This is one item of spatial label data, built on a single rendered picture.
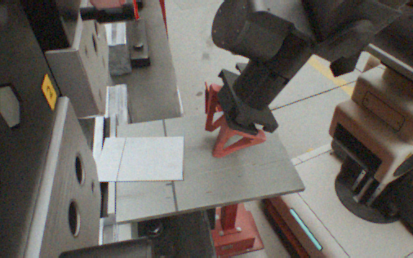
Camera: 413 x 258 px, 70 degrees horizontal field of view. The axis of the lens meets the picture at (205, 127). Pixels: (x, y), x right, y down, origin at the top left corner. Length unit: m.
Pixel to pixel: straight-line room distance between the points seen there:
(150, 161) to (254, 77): 0.20
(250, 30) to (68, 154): 0.21
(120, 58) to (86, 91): 0.60
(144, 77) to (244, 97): 0.50
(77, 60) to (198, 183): 0.26
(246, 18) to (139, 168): 0.26
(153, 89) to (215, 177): 0.42
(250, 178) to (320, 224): 0.86
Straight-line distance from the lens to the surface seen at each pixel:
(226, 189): 0.43
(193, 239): 0.53
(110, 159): 0.48
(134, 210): 0.42
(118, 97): 0.64
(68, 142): 0.17
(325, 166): 1.46
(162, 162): 0.46
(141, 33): 1.00
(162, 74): 0.85
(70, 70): 0.23
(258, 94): 0.38
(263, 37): 0.32
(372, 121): 0.92
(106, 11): 0.25
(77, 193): 0.17
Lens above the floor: 1.36
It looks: 45 degrees down
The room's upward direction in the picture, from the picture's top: straight up
